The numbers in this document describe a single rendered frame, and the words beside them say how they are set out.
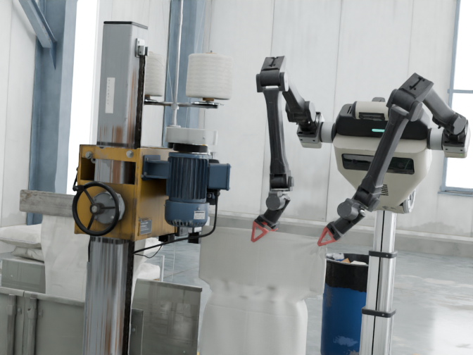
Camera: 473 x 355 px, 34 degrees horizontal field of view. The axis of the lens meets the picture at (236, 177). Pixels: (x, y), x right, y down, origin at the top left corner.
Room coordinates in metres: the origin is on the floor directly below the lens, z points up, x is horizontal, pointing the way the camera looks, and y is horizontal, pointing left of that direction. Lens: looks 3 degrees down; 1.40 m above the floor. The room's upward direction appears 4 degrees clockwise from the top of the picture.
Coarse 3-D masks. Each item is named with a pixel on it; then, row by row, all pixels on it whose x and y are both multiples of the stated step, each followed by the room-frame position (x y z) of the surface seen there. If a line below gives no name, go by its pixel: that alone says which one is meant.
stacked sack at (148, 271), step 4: (144, 264) 6.46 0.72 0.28; (148, 264) 6.49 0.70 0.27; (140, 268) 6.31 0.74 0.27; (144, 268) 6.33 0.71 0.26; (148, 268) 6.35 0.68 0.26; (152, 268) 6.40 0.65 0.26; (156, 268) 6.46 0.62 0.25; (140, 272) 6.22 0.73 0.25; (144, 272) 6.26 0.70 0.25; (148, 272) 6.30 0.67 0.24; (152, 272) 6.36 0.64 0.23; (156, 272) 6.42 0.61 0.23; (140, 276) 6.18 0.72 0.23; (144, 276) 6.24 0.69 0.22; (148, 276) 6.30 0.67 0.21; (152, 276) 6.37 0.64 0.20; (156, 276) 6.44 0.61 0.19
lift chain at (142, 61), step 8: (144, 56) 2.65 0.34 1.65; (144, 64) 2.65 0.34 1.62; (144, 72) 2.65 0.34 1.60; (136, 120) 2.64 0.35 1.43; (136, 128) 2.64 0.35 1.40; (136, 136) 2.64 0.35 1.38; (136, 144) 2.64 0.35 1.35; (128, 248) 2.64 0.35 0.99; (128, 256) 2.64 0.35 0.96; (128, 264) 2.64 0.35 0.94; (128, 272) 2.64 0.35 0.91; (128, 280) 2.64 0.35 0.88; (128, 288) 2.64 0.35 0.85; (128, 296) 2.64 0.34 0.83; (128, 304) 2.64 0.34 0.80; (128, 312) 2.65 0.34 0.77; (128, 320) 2.65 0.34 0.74; (128, 328) 2.65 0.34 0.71; (128, 336) 2.65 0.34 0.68
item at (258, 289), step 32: (224, 256) 2.91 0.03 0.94; (256, 256) 2.85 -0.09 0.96; (288, 256) 2.83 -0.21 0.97; (320, 256) 2.80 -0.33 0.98; (224, 288) 2.89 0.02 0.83; (256, 288) 2.83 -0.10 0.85; (288, 288) 2.83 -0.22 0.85; (320, 288) 2.80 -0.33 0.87; (224, 320) 2.84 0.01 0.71; (256, 320) 2.80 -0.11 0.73; (288, 320) 2.77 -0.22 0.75; (224, 352) 2.83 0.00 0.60; (256, 352) 2.79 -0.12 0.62; (288, 352) 2.76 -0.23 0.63
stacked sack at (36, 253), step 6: (18, 246) 5.73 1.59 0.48; (12, 252) 5.77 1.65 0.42; (18, 252) 5.73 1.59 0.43; (24, 252) 5.70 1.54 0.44; (30, 252) 5.67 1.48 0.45; (36, 252) 5.65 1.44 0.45; (42, 252) 5.63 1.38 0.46; (30, 258) 5.71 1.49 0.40; (36, 258) 5.65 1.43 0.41; (42, 258) 5.62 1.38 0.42
